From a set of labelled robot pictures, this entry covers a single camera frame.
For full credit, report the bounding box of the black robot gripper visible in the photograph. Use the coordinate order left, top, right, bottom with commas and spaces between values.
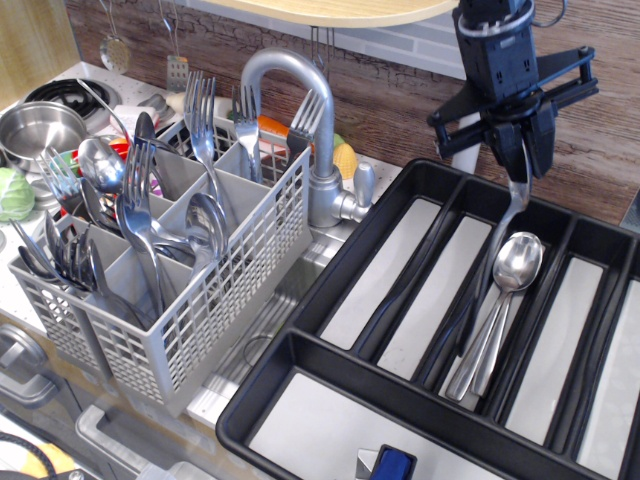
428, 1, 598, 182

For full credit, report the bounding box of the big steel spoon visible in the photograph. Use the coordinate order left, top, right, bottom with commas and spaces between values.
456, 143, 532, 357

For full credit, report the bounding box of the steel spoon in tray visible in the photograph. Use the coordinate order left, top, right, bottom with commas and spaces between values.
471, 292, 513, 397
445, 232, 544, 402

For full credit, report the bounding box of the black cutlery tray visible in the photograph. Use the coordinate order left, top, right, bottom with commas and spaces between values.
216, 159, 639, 479

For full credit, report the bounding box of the steel spoon front compartment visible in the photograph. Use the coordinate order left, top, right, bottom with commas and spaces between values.
185, 192, 229, 281

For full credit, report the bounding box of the dark spoon in basket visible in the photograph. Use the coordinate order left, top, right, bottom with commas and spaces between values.
134, 111, 156, 145

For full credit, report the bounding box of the grey plastic cutlery basket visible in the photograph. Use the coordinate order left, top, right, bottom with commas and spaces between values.
8, 132, 312, 416

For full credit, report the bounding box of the round steel spoon left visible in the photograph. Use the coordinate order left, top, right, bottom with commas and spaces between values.
77, 137, 125, 194

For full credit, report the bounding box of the white metal pole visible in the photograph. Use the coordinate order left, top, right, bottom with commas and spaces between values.
451, 111, 483, 174

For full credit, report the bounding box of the yellow toy corn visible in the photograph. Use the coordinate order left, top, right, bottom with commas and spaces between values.
333, 143, 358, 180

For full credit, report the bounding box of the silver kitchen faucet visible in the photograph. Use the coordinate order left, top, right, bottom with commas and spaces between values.
241, 47, 375, 228

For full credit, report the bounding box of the steel fork back right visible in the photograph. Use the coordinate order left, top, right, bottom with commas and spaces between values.
286, 89, 326, 163

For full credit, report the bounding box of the round wooden shelf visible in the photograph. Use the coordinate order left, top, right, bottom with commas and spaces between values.
208, 0, 458, 28

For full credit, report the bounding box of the orange toy carrot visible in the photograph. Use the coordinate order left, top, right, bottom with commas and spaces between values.
258, 115, 289, 137

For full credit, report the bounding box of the steel fork back middle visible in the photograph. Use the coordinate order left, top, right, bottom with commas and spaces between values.
232, 86, 262, 184

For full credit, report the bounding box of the tall steel fork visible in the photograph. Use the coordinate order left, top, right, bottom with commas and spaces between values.
183, 71, 224, 208

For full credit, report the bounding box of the hanging steel spatula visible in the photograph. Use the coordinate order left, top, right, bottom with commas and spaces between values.
158, 1, 189, 93

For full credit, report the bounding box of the blue object bottom edge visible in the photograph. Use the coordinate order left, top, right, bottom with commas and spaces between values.
355, 445, 417, 480

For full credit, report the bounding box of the large steel fork front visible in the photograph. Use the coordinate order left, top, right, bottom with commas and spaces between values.
116, 141, 166, 316

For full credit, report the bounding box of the hanging steel skimmer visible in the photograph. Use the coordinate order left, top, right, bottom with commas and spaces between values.
99, 0, 131, 75

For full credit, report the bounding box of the black stove burner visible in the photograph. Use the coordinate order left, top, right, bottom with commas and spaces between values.
24, 79, 121, 124

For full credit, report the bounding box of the small forks bundle front left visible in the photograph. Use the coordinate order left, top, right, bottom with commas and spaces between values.
10, 212, 98, 292

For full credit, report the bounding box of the steel fork far left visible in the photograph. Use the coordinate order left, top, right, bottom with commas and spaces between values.
36, 147, 90, 221

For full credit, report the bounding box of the steel cooking pot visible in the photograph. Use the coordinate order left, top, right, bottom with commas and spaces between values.
1, 101, 88, 172

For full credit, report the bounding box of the green toy cabbage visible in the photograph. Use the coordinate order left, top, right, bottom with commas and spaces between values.
1, 167, 35, 222

